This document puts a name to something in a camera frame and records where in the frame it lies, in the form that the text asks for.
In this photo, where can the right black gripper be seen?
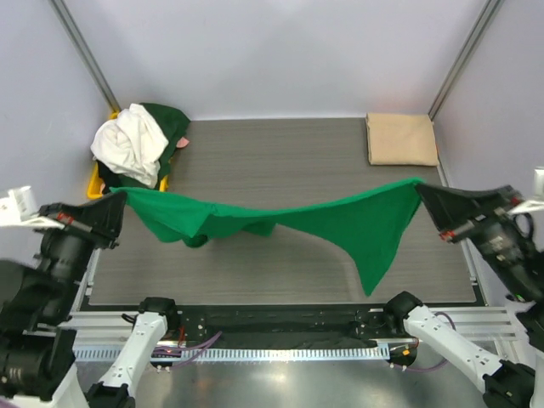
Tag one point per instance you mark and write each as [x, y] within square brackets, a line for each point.
[454, 207]

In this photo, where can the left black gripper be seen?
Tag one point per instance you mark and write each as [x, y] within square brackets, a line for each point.
[102, 216]

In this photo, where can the yellow plastic bin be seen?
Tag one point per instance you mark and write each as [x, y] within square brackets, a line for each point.
[95, 187]

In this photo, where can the bright green t-shirt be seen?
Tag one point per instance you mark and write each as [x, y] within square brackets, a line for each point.
[368, 226]

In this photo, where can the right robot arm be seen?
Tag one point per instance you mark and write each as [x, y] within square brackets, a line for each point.
[499, 224]

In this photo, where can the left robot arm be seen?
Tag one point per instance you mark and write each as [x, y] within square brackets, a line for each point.
[38, 365]

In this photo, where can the white t-shirt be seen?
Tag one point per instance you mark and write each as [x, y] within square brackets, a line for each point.
[131, 145]

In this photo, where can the folded beige t-shirt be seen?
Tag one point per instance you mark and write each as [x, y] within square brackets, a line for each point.
[401, 140]

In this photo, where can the pink garment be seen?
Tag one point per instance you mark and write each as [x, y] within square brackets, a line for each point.
[182, 143]

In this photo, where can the dark green t-shirt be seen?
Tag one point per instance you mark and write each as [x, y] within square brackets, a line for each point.
[170, 123]

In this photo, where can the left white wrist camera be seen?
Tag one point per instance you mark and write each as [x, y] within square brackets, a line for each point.
[19, 209]

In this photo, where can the aluminium front rail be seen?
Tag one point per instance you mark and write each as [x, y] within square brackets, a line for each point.
[475, 324]

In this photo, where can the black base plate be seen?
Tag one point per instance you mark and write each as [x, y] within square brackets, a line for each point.
[290, 326]

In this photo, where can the white slotted cable duct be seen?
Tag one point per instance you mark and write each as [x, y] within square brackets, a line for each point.
[216, 355]

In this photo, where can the left aluminium frame post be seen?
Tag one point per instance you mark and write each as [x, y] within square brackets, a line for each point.
[80, 44]

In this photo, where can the aluminium frame post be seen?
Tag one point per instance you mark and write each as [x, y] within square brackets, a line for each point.
[467, 51]
[80, 44]

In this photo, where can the right aluminium frame post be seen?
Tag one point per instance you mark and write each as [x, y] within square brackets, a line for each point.
[467, 51]

